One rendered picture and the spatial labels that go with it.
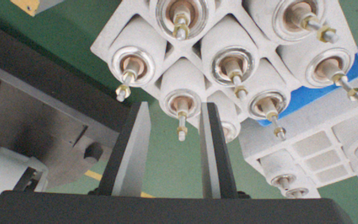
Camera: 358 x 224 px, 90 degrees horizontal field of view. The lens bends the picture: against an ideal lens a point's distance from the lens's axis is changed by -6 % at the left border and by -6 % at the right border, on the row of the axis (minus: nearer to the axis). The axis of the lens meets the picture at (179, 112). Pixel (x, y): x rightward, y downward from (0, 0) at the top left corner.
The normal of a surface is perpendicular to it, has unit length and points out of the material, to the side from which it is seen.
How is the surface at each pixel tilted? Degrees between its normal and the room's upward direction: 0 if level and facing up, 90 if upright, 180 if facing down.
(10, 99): 0
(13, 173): 117
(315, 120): 90
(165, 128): 0
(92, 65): 0
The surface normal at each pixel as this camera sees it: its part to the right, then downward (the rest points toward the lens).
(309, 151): -0.69, -0.55
